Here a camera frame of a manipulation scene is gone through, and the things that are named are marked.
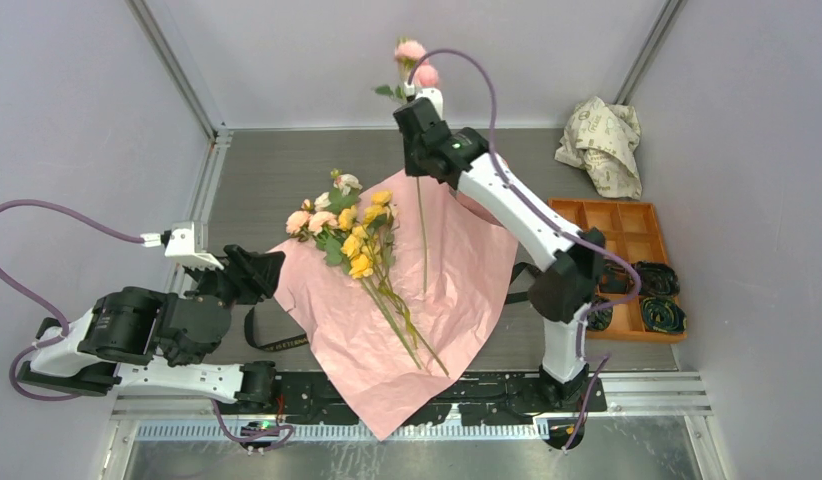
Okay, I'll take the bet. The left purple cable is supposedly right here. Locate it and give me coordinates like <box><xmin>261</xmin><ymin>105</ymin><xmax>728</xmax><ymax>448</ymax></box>
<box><xmin>0</xmin><ymin>199</ymin><xmax>296</xmax><ymax>452</ymax></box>

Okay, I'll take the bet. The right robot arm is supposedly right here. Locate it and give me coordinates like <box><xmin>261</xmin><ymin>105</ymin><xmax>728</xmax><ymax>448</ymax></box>
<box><xmin>393</xmin><ymin>97</ymin><xmax>605</xmax><ymax>411</ymax></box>

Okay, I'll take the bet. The orange compartment tray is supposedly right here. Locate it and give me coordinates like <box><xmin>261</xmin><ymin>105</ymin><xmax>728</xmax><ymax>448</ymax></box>
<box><xmin>548</xmin><ymin>198</ymin><xmax>687</xmax><ymax>344</ymax></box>

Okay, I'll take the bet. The purple flower bouquet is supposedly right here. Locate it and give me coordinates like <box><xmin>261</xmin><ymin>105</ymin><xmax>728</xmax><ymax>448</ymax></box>
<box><xmin>275</xmin><ymin>173</ymin><xmax>517</xmax><ymax>440</ymax></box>

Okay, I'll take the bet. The pink cylindrical vase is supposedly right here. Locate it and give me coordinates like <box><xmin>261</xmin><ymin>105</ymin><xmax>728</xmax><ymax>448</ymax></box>
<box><xmin>455</xmin><ymin>192</ymin><xmax>502</xmax><ymax>227</ymax></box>

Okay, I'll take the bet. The peach rose spray stem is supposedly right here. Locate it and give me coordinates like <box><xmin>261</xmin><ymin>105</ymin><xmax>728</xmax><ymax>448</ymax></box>
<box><xmin>285</xmin><ymin>168</ymin><xmax>426</xmax><ymax>370</ymax></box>

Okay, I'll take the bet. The crumpled printed paper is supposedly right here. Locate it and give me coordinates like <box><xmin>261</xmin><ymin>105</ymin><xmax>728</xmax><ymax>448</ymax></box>
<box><xmin>554</xmin><ymin>96</ymin><xmax>643</xmax><ymax>200</ymax></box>

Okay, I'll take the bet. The yellow flower stem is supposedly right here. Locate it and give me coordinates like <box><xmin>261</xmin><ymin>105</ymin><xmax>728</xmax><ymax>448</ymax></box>
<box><xmin>338</xmin><ymin>190</ymin><xmax>449</xmax><ymax>375</ymax></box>

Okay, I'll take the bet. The pink rose stem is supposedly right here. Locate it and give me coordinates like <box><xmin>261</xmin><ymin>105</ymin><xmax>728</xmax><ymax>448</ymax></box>
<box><xmin>373</xmin><ymin>37</ymin><xmax>439</xmax><ymax>296</ymax></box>

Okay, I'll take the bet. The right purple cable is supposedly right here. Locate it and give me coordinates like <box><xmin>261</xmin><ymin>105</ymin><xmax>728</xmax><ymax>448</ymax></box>
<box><xmin>404</xmin><ymin>47</ymin><xmax>643</xmax><ymax>452</ymax></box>

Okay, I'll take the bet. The rolled black ribbon left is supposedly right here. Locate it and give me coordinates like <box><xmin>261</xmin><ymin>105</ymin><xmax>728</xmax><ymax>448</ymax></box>
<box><xmin>598</xmin><ymin>259</ymin><xmax>633</xmax><ymax>295</ymax></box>

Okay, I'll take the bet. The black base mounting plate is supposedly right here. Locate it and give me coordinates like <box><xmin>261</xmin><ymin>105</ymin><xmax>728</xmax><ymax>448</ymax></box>
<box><xmin>220</xmin><ymin>370</ymin><xmax>607</xmax><ymax>426</ymax></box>

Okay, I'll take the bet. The rolled black ribbon back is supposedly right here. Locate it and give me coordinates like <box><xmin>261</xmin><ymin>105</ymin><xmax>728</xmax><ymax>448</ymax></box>
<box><xmin>633</xmin><ymin>261</ymin><xmax>680</xmax><ymax>297</ymax></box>

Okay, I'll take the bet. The black ribbon gold lettering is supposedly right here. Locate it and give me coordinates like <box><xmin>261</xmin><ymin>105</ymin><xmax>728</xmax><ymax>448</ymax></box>
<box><xmin>243</xmin><ymin>261</ymin><xmax>545</xmax><ymax>352</ymax></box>

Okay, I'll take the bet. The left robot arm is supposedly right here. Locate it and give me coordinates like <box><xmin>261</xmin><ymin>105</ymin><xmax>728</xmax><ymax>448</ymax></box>
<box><xmin>12</xmin><ymin>245</ymin><xmax>285</xmax><ymax>413</ymax></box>

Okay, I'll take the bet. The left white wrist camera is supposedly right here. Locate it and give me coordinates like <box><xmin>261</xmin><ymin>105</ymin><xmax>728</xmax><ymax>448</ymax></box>
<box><xmin>140</xmin><ymin>221</ymin><xmax>224</xmax><ymax>271</ymax></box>

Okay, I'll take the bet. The rolled black ribbon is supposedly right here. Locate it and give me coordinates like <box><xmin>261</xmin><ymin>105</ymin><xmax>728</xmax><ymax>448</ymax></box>
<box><xmin>598</xmin><ymin>259</ymin><xmax>633</xmax><ymax>295</ymax></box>
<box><xmin>633</xmin><ymin>261</ymin><xmax>680</xmax><ymax>297</ymax></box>
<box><xmin>640</xmin><ymin>297</ymin><xmax>687</xmax><ymax>335</ymax></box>

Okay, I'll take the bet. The purple cable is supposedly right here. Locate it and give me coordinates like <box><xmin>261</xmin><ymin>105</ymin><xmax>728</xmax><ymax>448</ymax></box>
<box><xmin>0</xmin><ymin>199</ymin><xmax>296</xmax><ymax>452</ymax></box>
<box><xmin>404</xmin><ymin>47</ymin><xmax>643</xmax><ymax>452</ymax></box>

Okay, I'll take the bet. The rolled black ribbon front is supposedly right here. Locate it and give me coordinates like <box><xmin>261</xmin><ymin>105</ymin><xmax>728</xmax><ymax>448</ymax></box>
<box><xmin>640</xmin><ymin>297</ymin><xmax>687</xmax><ymax>335</ymax></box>

